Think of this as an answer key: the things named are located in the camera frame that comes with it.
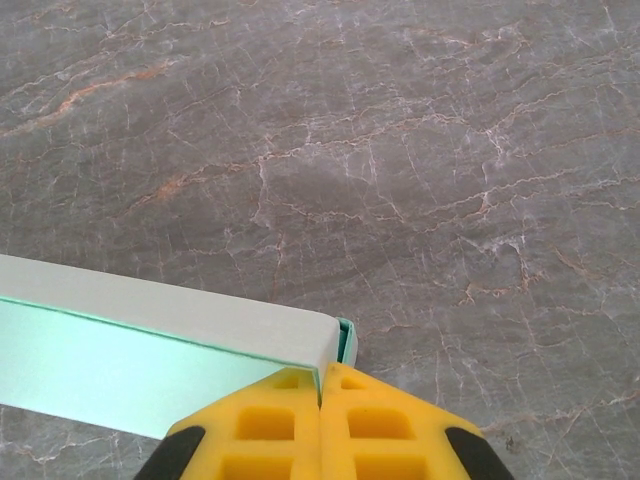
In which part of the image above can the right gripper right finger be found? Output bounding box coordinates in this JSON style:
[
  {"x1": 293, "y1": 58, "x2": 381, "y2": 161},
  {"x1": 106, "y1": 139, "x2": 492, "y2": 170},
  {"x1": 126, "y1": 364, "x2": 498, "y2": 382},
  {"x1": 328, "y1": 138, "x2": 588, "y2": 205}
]
[{"x1": 318, "y1": 361, "x2": 517, "y2": 480}]

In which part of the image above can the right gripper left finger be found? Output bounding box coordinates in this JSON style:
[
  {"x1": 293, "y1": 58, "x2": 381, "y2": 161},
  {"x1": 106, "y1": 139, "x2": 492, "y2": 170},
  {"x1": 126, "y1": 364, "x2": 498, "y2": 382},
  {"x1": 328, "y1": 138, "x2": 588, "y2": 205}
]
[{"x1": 133, "y1": 367, "x2": 322, "y2": 480}]

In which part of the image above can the light blue paper box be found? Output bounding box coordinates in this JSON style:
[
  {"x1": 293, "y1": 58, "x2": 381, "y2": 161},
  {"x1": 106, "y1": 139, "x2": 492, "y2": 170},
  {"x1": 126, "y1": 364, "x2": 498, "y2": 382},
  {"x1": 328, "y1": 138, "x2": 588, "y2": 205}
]
[{"x1": 0, "y1": 253, "x2": 359, "y2": 441}]

